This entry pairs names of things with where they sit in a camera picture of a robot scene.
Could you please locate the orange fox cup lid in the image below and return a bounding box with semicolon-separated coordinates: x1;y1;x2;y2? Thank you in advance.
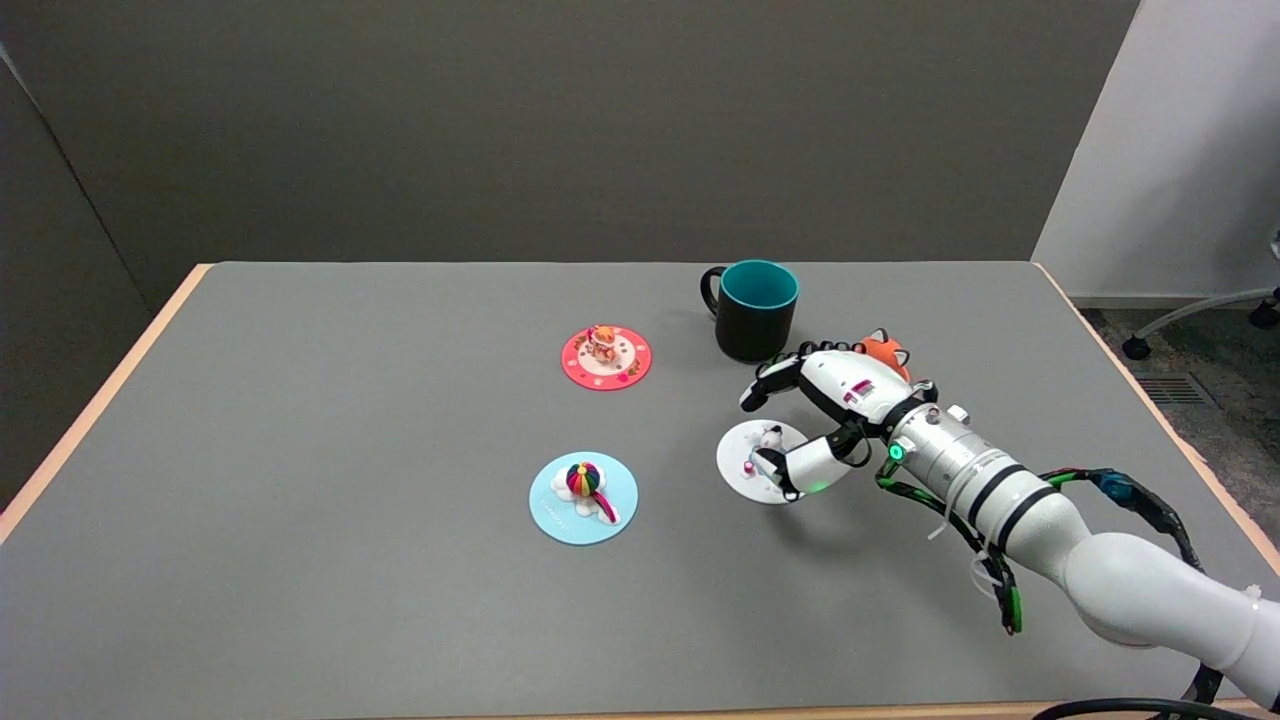
855;328;913;383

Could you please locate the white cup lid with figurine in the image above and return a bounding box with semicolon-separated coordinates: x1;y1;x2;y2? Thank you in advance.
716;419;813;505

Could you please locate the pink cup lid with figurine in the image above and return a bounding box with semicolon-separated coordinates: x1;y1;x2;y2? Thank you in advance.
560;324;653;392

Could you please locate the office chair base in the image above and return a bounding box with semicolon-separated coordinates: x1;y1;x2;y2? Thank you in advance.
1120;228;1280;361

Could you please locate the light blue rainbow cup lid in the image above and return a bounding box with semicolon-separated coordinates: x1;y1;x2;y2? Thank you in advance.
528;451;639;547

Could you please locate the cable with blue connector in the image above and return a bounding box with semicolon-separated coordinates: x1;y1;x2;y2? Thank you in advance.
1040;466;1206;576

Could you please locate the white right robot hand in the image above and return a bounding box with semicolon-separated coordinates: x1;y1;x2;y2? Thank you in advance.
738;342;936;501

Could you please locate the floor vent grille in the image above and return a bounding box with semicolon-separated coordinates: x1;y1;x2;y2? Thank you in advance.
1138;375;1216;408

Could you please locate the green and black cable bundle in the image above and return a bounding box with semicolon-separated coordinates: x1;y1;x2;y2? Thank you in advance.
876;460;1024;636

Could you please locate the thick black cable loop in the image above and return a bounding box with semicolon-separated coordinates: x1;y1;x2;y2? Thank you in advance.
1035;660;1261;720

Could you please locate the black mug teal inside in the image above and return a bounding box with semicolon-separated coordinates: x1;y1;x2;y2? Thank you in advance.
700;259;801;364

